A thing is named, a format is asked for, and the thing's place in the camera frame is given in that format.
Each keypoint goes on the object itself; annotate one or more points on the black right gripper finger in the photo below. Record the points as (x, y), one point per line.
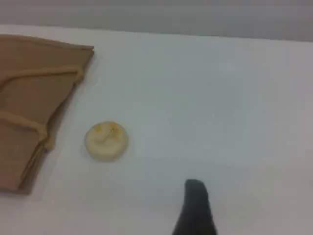
(196, 210)

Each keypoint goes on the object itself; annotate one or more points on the round egg yolk pastry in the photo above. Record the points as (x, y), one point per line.
(106, 143)

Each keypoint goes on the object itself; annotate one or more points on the brown jute tote bag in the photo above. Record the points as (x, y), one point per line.
(29, 102)

